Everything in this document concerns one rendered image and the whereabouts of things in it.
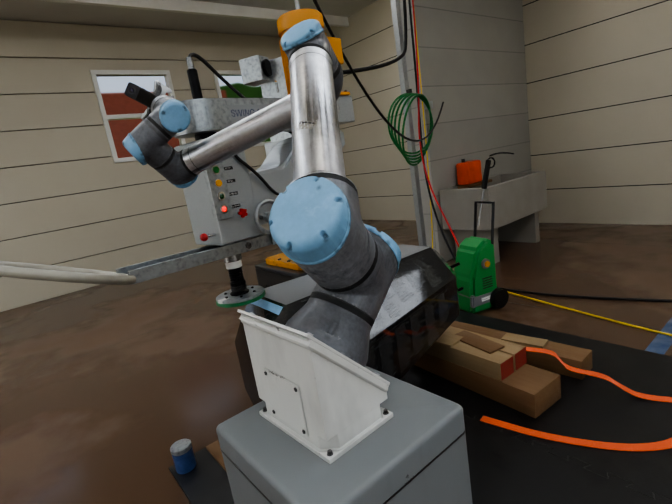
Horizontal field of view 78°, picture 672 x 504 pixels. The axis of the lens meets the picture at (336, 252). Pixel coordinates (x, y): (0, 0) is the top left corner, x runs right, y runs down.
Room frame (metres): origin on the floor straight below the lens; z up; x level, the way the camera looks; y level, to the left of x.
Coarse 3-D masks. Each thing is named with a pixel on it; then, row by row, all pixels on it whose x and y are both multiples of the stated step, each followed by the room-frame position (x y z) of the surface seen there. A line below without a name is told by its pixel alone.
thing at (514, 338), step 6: (504, 336) 2.43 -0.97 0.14; (510, 336) 2.42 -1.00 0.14; (516, 336) 2.41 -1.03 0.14; (522, 336) 2.40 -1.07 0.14; (528, 336) 2.38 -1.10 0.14; (516, 342) 2.34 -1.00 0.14; (522, 342) 2.32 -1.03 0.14; (528, 342) 2.31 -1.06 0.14; (534, 342) 2.30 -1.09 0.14; (540, 342) 2.29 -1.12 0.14; (546, 342) 2.28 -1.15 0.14
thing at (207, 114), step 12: (348, 96) 2.29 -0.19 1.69; (192, 108) 1.68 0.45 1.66; (204, 108) 1.69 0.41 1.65; (216, 108) 1.73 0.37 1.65; (228, 108) 1.77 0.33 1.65; (240, 108) 1.81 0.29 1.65; (252, 108) 1.85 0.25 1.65; (348, 108) 2.28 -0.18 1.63; (192, 120) 1.68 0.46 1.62; (204, 120) 1.69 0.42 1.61; (216, 120) 1.72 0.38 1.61; (228, 120) 1.76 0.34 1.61; (348, 120) 2.27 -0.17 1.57; (180, 132) 1.69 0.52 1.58; (192, 132) 1.68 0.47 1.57; (204, 132) 1.74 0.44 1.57; (216, 132) 1.80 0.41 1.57
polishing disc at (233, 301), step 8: (248, 288) 1.85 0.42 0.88; (256, 288) 1.83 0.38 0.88; (224, 296) 1.78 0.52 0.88; (232, 296) 1.76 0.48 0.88; (248, 296) 1.73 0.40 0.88; (256, 296) 1.74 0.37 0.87; (216, 304) 1.75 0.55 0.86; (224, 304) 1.71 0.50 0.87; (232, 304) 1.69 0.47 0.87; (240, 304) 1.69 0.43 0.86
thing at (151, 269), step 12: (252, 240) 1.82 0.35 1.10; (264, 240) 1.86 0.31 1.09; (192, 252) 1.73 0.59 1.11; (204, 252) 1.64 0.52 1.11; (216, 252) 1.68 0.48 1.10; (228, 252) 1.72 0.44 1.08; (240, 252) 1.76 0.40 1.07; (144, 264) 1.58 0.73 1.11; (156, 264) 1.50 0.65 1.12; (168, 264) 1.53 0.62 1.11; (180, 264) 1.57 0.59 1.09; (192, 264) 1.60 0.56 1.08; (144, 276) 1.47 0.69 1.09; (156, 276) 1.50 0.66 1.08
